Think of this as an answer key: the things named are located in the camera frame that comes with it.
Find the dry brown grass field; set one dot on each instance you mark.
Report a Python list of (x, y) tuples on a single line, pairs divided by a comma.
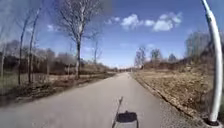
[(176, 86)]

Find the thin bare tree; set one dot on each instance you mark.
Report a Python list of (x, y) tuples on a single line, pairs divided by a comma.
[(20, 53), (31, 50)]

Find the distant wood of bare trees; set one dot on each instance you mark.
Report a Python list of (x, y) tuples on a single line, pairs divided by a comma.
[(50, 61)]

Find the white lamp pole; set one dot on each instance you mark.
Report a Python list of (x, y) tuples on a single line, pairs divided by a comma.
[(215, 66)]

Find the bare trees and bushes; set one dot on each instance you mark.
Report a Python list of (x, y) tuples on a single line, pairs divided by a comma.
[(186, 56)]

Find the small bare tree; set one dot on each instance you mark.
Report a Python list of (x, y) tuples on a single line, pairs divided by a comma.
[(96, 53)]

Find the tall bare tree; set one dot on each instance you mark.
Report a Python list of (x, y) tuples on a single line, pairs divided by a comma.
[(78, 50)]

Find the grey asphalt path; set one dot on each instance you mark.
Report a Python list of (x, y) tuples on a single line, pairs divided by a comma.
[(100, 103)]

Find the dry grass verge with leaves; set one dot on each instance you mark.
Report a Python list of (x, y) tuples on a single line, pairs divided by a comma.
[(50, 83)]

